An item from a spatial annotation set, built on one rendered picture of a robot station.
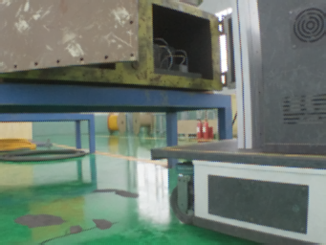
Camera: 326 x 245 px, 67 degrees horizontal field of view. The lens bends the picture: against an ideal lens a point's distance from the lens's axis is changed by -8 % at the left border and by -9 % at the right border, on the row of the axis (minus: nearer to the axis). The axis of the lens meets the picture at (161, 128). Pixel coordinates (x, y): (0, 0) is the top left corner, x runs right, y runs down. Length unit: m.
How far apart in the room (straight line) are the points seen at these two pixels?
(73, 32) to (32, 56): 0.20
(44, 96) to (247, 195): 1.02
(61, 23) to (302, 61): 0.90
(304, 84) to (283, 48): 0.13
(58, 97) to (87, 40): 0.41
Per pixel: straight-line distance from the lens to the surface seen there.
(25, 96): 1.36
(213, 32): 2.05
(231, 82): 1.96
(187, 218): 1.14
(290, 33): 0.89
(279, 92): 0.87
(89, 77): 1.42
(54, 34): 1.17
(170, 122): 2.55
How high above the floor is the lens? 0.42
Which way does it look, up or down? 1 degrees down
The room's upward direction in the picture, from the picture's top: 2 degrees counter-clockwise
